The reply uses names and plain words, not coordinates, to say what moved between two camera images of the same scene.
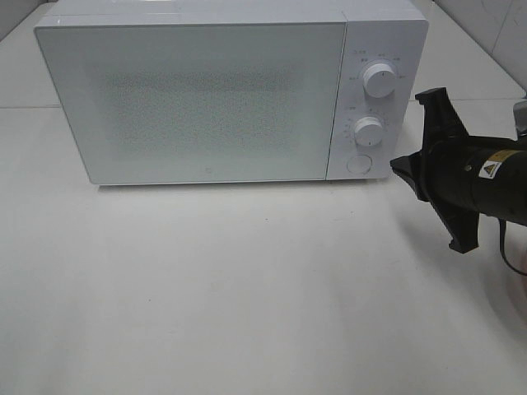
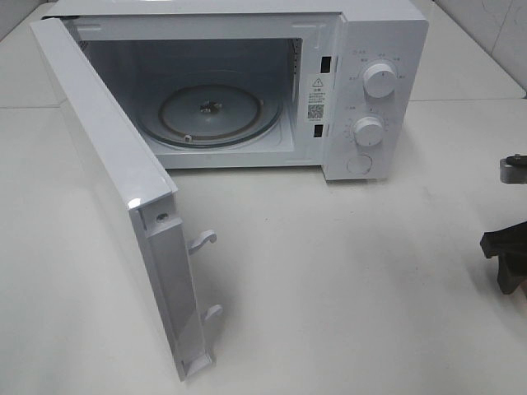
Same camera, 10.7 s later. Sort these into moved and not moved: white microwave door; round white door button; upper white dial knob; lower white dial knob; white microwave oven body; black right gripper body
Moved: white microwave door; black right gripper body
Not moved: upper white dial knob; white microwave oven body; round white door button; lower white dial knob
